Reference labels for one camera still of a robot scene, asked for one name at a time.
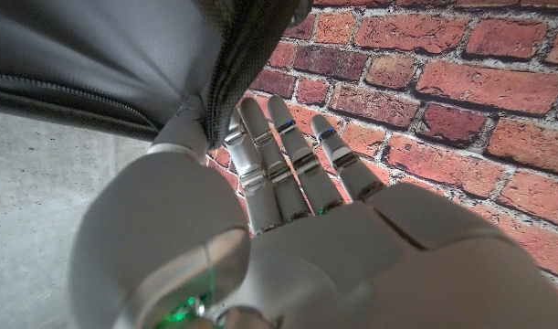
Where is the black backpack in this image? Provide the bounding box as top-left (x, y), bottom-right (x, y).
top-left (0, 0), bottom-right (314, 150)

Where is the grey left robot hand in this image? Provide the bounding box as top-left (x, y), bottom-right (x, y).
top-left (68, 93), bottom-right (558, 329)

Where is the brick print backdrop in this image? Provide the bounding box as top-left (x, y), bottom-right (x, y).
top-left (205, 0), bottom-right (558, 293)

